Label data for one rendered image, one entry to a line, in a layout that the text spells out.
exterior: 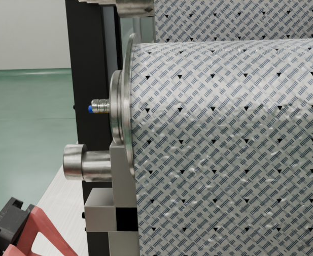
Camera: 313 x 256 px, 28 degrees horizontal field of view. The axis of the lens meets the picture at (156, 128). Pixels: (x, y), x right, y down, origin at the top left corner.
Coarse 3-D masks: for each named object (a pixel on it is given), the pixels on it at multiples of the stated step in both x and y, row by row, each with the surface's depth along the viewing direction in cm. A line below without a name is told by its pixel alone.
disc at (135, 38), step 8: (128, 40) 60; (136, 40) 62; (128, 48) 59; (128, 56) 58; (128, 64) 57; (128, 72) 57; (128, 80) 57; (128, 88) 57; (128, 96) 57; (128, 104) 56; (128, 112) 57; (128, 120) 57; (128, 128) 57; (128, 136) 57; (128, 144) 57; (128, 152) 58; (128, 160) 58
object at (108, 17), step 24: (72, 0) 88; (72, 24) 89; (96, 24) 89; (72, 48) 90; (96, 48) 90; (120, 48) 104; (72, 72) 91; (96, 72) 91; (96, 96) 92; (96, 120) 93; (96, 144) 95; (96, 240) 100
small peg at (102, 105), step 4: (92, 100) 66; (96, 100) 66; (100, 100) 66; (104, 100) 66; (108, 100) 66; (92, 104) 66; (96, 104) 66; (100, 104) 66; (104, 104) 66; (108, 104) 65; (92, 108) 66; (96, 108) 66; (100, 108) 66; (104, 108) 66; (108, 108) 66
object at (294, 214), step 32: (160, 192) 60; (192, 192) 59; (224, 192) 59; (256, 192) 59; (288, 192) 58; (160, 224) 61; (192, 224) 60; (224, 224) 60; (256, 224) 60; (288, 224) 59
